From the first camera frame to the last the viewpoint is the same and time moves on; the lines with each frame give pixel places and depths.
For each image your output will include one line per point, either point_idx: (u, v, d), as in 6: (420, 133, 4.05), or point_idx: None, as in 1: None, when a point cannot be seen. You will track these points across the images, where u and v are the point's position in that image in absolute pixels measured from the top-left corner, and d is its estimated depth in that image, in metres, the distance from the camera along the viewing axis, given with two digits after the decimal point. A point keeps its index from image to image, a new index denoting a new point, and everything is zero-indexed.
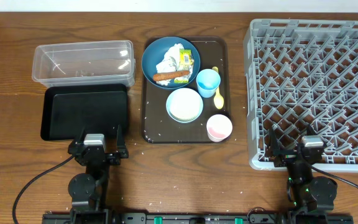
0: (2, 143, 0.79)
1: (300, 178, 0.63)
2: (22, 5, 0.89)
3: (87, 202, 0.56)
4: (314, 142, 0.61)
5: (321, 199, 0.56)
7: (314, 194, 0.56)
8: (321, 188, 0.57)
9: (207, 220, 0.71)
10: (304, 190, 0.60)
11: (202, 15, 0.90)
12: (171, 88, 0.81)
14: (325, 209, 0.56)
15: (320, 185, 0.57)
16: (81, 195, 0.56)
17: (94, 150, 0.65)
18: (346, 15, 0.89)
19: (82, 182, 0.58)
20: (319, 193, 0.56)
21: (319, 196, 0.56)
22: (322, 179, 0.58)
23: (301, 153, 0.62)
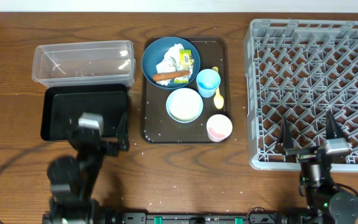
0: (2, 143, 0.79)
1: (317, 184, 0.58)
2: (22, 6, 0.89)
3: (69, 187, 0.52)
4: (337, 149, 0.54)
5: (340, 218, 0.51)
7: (334, 213, 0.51)
8: (342, 206, 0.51)
9: (207, 220, 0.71)
10: (319, 201, 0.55)
11: (202, 15, 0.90)
12: (171, 89, 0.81)
14: None
15: (342, 201, 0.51)
16: (61, 180, 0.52)
17: (88, 133, 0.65)
18: (346, 15, 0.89)
19: (64, 165, 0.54)
20: (340, 211, 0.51)
21: (339, 215, 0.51)
22: (345, 195, 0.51)
23: (321, 158, 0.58)
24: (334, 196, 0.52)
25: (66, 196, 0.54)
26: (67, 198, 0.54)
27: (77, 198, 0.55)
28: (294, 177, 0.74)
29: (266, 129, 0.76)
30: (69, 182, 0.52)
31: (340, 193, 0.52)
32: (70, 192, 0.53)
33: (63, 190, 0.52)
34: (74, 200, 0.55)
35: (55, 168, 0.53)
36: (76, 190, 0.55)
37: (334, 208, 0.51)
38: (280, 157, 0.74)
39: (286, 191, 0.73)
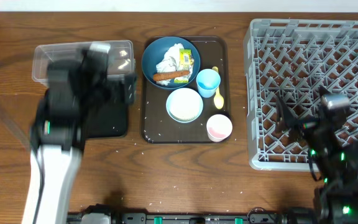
0: (3, 143, 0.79)
1: (325, 151, 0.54)
2: (22, 5, 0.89)
3: (65, 79, 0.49)
4: (337, 101, 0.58)
5: None
7: (353, 158, 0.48)
8: None
9: (207, 220, 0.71)
10: (337, 161, 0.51)
11: (202, 15, 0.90)
12: (171, 88, 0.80)
14: None
15: None
16: (58, 66, 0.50)
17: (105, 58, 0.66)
18: (346, 14, 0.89)
19: (65, 62, 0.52)
20: None
21: None
22: None
23: (325, 117, 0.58)
24: (350, 146, 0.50)
25: (62, 89, 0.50)
26: (61, 100, 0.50)
27: (71, 100, 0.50)
28: (294, 177, 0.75)
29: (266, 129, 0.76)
30: (68, 71, 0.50)
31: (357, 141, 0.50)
32: (69, 90, 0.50)
33: (63, 79, 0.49)
34: (66, 106, 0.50)
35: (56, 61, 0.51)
36: (74, 91, 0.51)
37: (353, 155, 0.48)
38: (280, 157, 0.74)
39: (286, 191, 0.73)
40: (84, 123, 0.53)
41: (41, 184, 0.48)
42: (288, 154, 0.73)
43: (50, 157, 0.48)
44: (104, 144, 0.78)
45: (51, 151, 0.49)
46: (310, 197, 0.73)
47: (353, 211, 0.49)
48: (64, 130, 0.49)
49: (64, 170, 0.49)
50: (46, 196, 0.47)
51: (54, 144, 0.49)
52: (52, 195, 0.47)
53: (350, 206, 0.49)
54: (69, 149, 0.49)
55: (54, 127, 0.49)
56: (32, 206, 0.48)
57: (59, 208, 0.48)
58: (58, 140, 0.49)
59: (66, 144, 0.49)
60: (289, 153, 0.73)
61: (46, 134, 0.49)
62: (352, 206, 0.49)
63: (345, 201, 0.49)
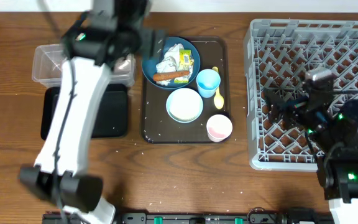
0: (3, 142, 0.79)
1: (319, 127, 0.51)
2: (22, 6, 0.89)
3: None
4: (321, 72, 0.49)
5: None
7: (351, 116, 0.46)
8: (357, 111, 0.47)
9: (207, 220, 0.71)
10: (335, 125, 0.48)
11: (202, 15, 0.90)
12: (171, 89, 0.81)
14: None
15: (357, 106, 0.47)
16: None
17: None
18: (347, 15, 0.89)
19: None
20: None
21: None
22: None
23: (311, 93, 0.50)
24: (345, 105, 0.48)
25: (103, 10, 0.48)
26: (98, 21, 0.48)
27: (110, 20, 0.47)
28: (294, 177, 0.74)
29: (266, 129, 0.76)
30: None
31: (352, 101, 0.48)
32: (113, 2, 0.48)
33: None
34: (105, 22, 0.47)
35: None
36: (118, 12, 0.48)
37: (350, 113, 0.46)
38: (280, 157, 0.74)
39: (286, 191, 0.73)
40: (120, 48, 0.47)
41: (73, 87, 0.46)
42: (288, 154, 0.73)
43: (82, 70, 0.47)
44: (104, 144, 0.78)
45: (82, 65, 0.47)
46: (310, 197, 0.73)
47: None
48: (96, 43, 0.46)
49: (95, 83, 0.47)
50: (71, 118, 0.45)
51: (86, 47, 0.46)
52: (76, 119, 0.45)
53: (355, 173, 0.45)
54: (102, 63, 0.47)
55: (90, 33, 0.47)
56: (59, 113, 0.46)
57: (87, 119, 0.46)
58: (92, 42, 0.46)
59: (99, 55, 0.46)
60: (289, 153, 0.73)
61: (79, 42, 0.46)
62: (357, 173, 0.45)
63: (350, 167, 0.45)
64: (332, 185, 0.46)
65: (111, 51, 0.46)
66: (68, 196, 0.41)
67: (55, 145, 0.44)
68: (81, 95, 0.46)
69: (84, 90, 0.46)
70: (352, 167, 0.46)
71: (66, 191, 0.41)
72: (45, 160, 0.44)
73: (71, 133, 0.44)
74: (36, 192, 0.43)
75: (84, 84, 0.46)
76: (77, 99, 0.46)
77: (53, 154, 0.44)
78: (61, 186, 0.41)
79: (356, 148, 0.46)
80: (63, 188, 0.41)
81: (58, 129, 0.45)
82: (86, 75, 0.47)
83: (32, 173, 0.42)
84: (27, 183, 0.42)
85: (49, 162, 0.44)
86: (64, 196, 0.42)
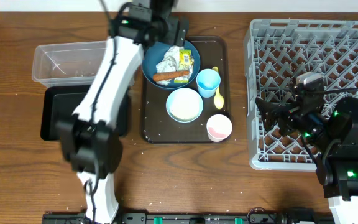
0: (3, 143, 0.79)
1: (313, 130, 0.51)
2: (22, 5, 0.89)
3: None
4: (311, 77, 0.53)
5: (356, 116, 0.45)
7: (347, 112, 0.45)
8: (352, 107, 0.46)
9: (207, 220, 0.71)
10: (332, 122, 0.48)
11: (202, 15, 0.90)
12: (171, 89, 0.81)
14: None
15: (350, 102, 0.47)
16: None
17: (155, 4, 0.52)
18: (346, 14, 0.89)
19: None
20: (353, 111, 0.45)
21: (353, 113, 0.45)
22: (352, 99, 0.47)
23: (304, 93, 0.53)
24: (339, 102, 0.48)
25: (142, 1, 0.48)
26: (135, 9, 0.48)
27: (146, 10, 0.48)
28: (294, 177, 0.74)
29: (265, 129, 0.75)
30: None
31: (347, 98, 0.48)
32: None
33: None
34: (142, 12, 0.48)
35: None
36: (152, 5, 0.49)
37: (345, 109, 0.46)
38: (280, 157, 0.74)
39: (286, 191, 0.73)
40: (153, 36, 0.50)
41: (114, 56, 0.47)
42: (288, 154, 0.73)
43: (124, 45, 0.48)
44: None
45: (122, 45, 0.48)
46: (310, 197, 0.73)
47: None
48: (136, 30, 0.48)
49: (133, 58, 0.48)
50: (110, 82, 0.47)
51: (128, 32, 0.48)
52: (115, 84, 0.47)
53: (355, 170, 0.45)
54: (139, 43, 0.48)
55: (130, 20, 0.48)
56: (98, 76, 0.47)
57: (122, 85, 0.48)
58: (133, 28, 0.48)
59: (138, 38, 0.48)
60: (289, 153, 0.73)
61: (122, 25, 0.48)
62: (357, 170, 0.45)
63: (348, 164, 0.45)
64: (332, 182, 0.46)
65: (147, 38, 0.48)
66: (104, 147, 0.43)
67: (91, 100, 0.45)
68: (120, 63, 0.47)
69: (123, 60, 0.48)
70: (352, 165, 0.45)
71: (104, 141, 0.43)
72: (82, 109, 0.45)
73: (109, 94, 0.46)
74: (69, 142, 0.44)
75: (124, 55, 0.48)
76: (116, 67, 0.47)
77: (89, 104, 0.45)
78: (99, 135, 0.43)
79: (353, 145, 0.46)
80: (102, 137, 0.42)
81: (97, 88, 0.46)
82: (127, 48, 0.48)
83: (69, 122, 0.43)
84: (63, 130, 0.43)
85: (84, 112, 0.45)
86: (100, 145, 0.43)
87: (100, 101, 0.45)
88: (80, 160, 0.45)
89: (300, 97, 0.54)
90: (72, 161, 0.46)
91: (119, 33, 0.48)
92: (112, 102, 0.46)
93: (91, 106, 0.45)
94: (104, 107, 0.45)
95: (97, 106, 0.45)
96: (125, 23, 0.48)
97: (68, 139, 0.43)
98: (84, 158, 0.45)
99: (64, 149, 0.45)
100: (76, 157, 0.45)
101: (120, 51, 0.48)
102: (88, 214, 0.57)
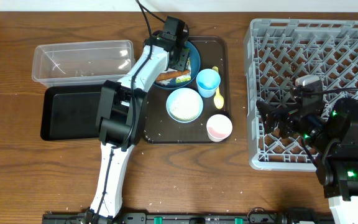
0: (3, 143, 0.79)
1: (313, 131, 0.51)
2: (21, 5, 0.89)
3: (178, 22, 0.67)
4: (309, 79, 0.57)
5: (353, 115, 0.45)
7: (344, 111, 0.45)
8: (349, 107, 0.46)
9: (207, 220, 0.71)
10: (330, 122, 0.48)
11: (203, 14, 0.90)
12: (171, 88, 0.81)
14: None
15: (347, 102, 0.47)
16: (170, 23, 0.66)
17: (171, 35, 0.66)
18: (346, 14, 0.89)
19: (172, 26, 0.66)
20: (351, 110, 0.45)
21: (351, 112, 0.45)
22: (349, 99, 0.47)
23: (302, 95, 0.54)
24: (337, 102, 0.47)
25: (170, 30, 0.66)
26: (165, 36, 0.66)
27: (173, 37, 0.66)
28: (294, 177, 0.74)
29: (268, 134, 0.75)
30: (178, 22, 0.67)
31: (343, 98, 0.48)
32: (176, 25, 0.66)
33: (173, 23, 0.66)
34: (169, 39, 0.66)
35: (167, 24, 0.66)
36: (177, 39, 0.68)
37: (342, 109, 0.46)
38: (280, 157, 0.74)
39: (286, 191, 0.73)
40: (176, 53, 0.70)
41: (150, 53, 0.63)
42: (288, 154, 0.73)
43: (158, 50, 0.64)
44: None
45: (157, 51, 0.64)
46: (310, 197, 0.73)
47: None
48: (166, 45, 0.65)
49: (163, 57, 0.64)
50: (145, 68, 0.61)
51: (161, 45, 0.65)
52: (148, 69, 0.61)
53: (355, 170, 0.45)
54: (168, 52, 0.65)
55: (162, 38, 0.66)
56: (136, 65, 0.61)
57: (153, 76, 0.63)
58: (164, 43, 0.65)
59: (168, 50, 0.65)
60: (289, 153, 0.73)
61: (156, 40, 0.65)
62: (357, 170, 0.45)
63: (347, 163, 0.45)
64: (332, 182, 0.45)
65: (171, 53, 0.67)
66: (138, 111, 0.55)
67: (130, 76, 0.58)
68: (154, 60, 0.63)
69: (157, 58, 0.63)
70: (352, 165, 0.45)
71: (140, 104, 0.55)
72: (123, 81, 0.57)
73: (144, 75, 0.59)
74: (110, 105, 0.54)
75: (157, 55, 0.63)
76: (150, 61, 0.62)
77: (129, 79, 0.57)
78: (138, 100, 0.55)
79: (352, 144, 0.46)
80: (140, 101, 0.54)
81: (135, 70, 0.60)
82: (161, 51, 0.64)
83: (113, 87, 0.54)
84: (108, 94, 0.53)
85: (125, 83, 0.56)
86: (137, 109, 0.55)
87: (138, 79, 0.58)
88: (112, 126, 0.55)
89: (299, 98, 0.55)
90: (103, 127, 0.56)
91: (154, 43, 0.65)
92: (145, 81, 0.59)
93: (131, 79, 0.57)
94: (140, 85, 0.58)
95: (135, 81, 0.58)
96: (159, 40, 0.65)
97: (110, 102, 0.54)
98: (117, 127, 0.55)
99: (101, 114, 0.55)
100: (109, 123, 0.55)
101: (155, 53, 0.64)
102: (93, 205, 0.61)
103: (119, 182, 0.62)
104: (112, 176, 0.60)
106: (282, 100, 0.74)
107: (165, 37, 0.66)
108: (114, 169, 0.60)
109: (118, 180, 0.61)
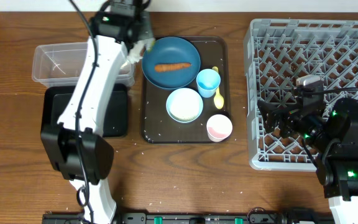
0: (2, 142, 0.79)
1: (313, 131, 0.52)
2: (22, 5, 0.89)
3: None
4: (310, 79, 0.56)
5: (353, 115, 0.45)
7: (344, 111, 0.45)
8: (348, 107, 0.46)
9: (207, 220, 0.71)
10: (330, 122, 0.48)
11: (202, 15, 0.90)
12: (171, 88, 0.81)
14: None
15: (348, 103, 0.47)
16: None
17: (123, 9, 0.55)
18: (346, 14, 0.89)
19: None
20: (351, 110, 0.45)
21: (352, 112, 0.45)
22: (349, 99, 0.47)
23: (303, 95, 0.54)
24: (337, 101, 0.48)
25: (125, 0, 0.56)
26: (117, 11, 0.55)
27: (130, 10, 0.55)
28: (294, 177, 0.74)
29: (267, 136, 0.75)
30: None
31: (342, 98, 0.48)
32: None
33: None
34: (125, 13, 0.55)
35: None
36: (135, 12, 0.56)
37: (342, 109, 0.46)
38: (280, 157, 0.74)
39: (286, 191, 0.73)
40: (137, 33, 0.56)
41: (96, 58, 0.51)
42: (288, 154, 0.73)
43: (105, 45, 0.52)
44: None
45: (105, 42, 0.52)
46: (309, 197, 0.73)
47: None
48: (119, 25, 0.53)
49: (115, 56, 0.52)
50: (96, 79, 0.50)
51: (111, 25, 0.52)
52: (97, 83, 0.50)
53: (355, 170, 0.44)
54: (122, 41, 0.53)
55: (112, 16, 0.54)
56: (81, 82, 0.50)
57: (106, 86, 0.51)
58: (117, 21, 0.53)
59: (120, 37, 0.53)
60: (289, 153, 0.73)
61: (102, 23, 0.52)
62: (357, 171, 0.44)
63: (346, 164, 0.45)
64: (332, 182, 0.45)
65: (129, 34, 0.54)
66: (89, 155, 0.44)
67: (76, 106, 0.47)
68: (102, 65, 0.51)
69: (106, 61, 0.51)
70: (352, 164, 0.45)
71: (89, 150, 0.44)
72: (66, 117, 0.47)
73: (95, 93, 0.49)
74: (57, 152, 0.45)
75: (105, 56, 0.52)
76: (99, 70, 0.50)
77: (74, 112, 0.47)
78: (85, 145, 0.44)
79: (352, 144, 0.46)
80: (88, 145, 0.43)
81: (82, 88, 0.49)
82: (109, 48, 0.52)
83: (55, 132, 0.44)
84: (50, 141, 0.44)
85: (69, 122, 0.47)
86: (86, 155, 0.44)
87: (87, 102, 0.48)
88: (70, 170, 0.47)
89: (300, 98, 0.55)
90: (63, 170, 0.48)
91: (100, 33, 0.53)
92: (96, 110, 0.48)
93: (74, 114, 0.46)
94: (91, 116, 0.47)
95: (82, 113, 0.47)
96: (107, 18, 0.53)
97: (56, 149, 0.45)
98: (74, 168, 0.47)
99: (53, 161, 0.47)
100: (66, 167, 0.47)
101: (102, 51, 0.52)
102: (86, 216, 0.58)
103: (104, 196, 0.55)
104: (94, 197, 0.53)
106: (282, 99, 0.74)
107: (115, 12, 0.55)
108: (92, 193, 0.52)
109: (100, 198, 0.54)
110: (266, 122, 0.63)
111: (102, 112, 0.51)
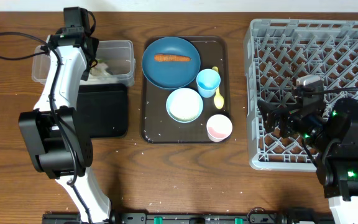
0: (2, 143, 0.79)
1: (313, 131, 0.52)
2: (22, 6, 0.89)
3: (79, 9, 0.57)
4: (311, 78, 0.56)
5: (353, 115, 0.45)
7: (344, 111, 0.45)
8: (349, 107, 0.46)
9: (207, 220, 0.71)
10: (330, 122, 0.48)
11: (202, 15, 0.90)
12: (171, 88, 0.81)
14: None
15: (348, 103, 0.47)
16: (69, 16, 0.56)
17: (74, 30, 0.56)
18: (345, 15, 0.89)
19: (73, 18, 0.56)
20: (351, 110, 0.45)
21: (352, 112, 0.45)
22: (350, 99, 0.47)
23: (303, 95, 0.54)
24: (337, 102, 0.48)
25: (73, 22, 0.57)
26: (71, 32, 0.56)
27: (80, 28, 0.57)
28: (293, 177, 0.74)
29: (266, 136, 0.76)
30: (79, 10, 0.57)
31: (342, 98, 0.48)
32: (79, 15, 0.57)
33: (74, 14, 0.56)
34: (78, 30, 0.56)
35: (67, 16, 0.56)
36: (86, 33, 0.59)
37: (342, 108, 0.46)
38: (280, 157, 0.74)
39: (286, 191, 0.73)
40: (91, 43, 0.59)
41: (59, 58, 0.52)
42: (288, 154, 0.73)
43: (66, 50, 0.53)
44: (104, 144, 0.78)
45: (64, 50, 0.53)
46: (309, 197, 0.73)
47: None
48: (74, 38, 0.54)
49: (76, 56, 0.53)
50: (61, 74, 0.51)
51: (67, 41, 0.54)
52: (62, 76, 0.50)
53: (355, 170, 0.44)
54: (79, 46, 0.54)
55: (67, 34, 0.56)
56: (48, 80, 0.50)
57: (73, 81, 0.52)
58: (73, 37, 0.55)
59: (78, 43, 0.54)
60: (289, 153, 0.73)
61: (59, 40, 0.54)
62: (357, 170, 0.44)
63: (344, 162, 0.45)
64: (332, 182, 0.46)
65: (85, 46, 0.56)
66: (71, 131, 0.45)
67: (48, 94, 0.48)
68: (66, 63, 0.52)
69: (68, 60, 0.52)
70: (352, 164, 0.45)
71: (69, 124, 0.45)
72: (41, 104, 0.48)
73: (63, 87, 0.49)
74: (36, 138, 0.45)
75: (68, 56, 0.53)
76: (64, 66, 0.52)
77: (46, 99, 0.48)
78: (63, 121, 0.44)
79: (352, 144, 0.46)
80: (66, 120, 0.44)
81: (51, 83, 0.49)
82: (69, 51, 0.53)
83: (30, 117, 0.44)
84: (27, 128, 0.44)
85: (43, 107, 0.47)
86: (68, 130, 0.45)
87: (56, 94, 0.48)
88: (53, 159, 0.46)
89: (300, 98, 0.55)
90: (45, 163, 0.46)
91: (58, 45, 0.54)
92: (67, 95, 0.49)
93: (48, 98, 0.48)
94: (62, 102, 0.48)
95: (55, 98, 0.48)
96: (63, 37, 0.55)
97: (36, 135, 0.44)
98: (56, 157, 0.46)
99: (33, 154, 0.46)
100: (48, 157, 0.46)
101: (64, 55, 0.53)
102: (84, 218, 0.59)
103: (96, 192, 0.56)
104: (86, 195, 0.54)
106: (282, 99, 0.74)
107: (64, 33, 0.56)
108: (83, 190, 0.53)
109: (92, 195, 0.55)
110: (266, 122, 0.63)
111: (73, 102, 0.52)
